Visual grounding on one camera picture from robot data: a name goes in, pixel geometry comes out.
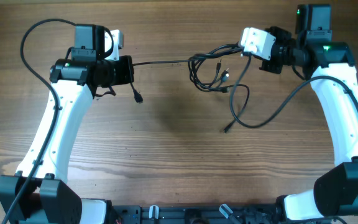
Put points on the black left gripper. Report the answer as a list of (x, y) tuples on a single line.
[(125, 77)]

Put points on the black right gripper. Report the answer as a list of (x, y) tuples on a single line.
[(279, 33)]

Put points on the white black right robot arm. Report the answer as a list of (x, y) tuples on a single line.
[(330, 69)]

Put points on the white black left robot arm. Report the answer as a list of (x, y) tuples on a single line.
[(38, 191)]

